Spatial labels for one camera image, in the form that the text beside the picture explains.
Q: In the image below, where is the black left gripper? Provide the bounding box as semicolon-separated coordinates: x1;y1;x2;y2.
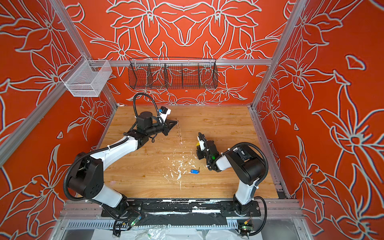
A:
146;119;177;137

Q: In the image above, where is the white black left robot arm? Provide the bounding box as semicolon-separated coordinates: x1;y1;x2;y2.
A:
63;107;177;212

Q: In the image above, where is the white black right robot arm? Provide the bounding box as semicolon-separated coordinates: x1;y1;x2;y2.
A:
197;133;269;238

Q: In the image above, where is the clear acrylic basket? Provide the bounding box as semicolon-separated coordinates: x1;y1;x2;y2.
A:
60;55;112;97

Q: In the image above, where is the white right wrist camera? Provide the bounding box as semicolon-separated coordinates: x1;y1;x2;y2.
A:
197;142;205;151

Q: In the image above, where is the black wire mesh basket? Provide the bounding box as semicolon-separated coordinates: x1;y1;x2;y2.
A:
128;58;219;90

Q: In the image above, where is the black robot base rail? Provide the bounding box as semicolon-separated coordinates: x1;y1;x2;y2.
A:
59;196;301;238

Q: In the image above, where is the aluminium horizontal back rail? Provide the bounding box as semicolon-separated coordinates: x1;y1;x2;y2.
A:
108;59;272;67

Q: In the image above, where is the aluminium frame corner post left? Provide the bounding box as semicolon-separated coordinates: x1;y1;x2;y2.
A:
50;0;118;111

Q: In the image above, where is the aluminium frame corner post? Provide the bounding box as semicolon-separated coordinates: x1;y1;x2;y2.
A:
50;0;118;111
251;0;307;110

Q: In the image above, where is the aluminium frame corner post right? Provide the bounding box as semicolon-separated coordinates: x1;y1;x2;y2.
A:
251;0;307;110

